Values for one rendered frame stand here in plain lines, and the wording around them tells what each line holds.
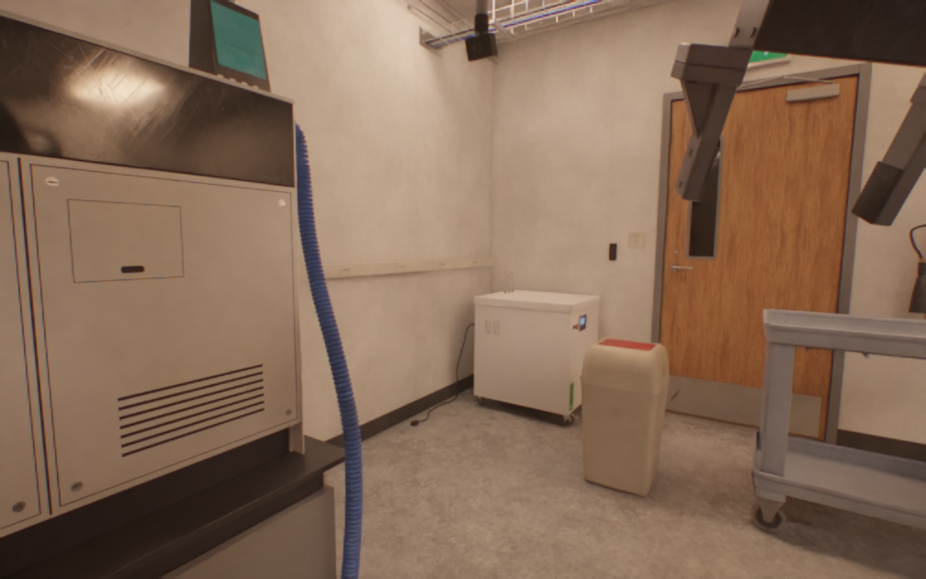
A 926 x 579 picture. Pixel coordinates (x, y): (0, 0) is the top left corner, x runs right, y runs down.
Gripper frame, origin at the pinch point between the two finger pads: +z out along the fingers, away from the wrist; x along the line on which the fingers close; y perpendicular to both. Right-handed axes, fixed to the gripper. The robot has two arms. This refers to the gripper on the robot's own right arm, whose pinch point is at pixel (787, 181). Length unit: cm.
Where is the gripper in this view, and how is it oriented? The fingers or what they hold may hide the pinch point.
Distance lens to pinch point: 41.7
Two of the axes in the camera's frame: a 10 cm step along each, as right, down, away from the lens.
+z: -0.8, 8.6, 5.0
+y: -1.6, 4.8, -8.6
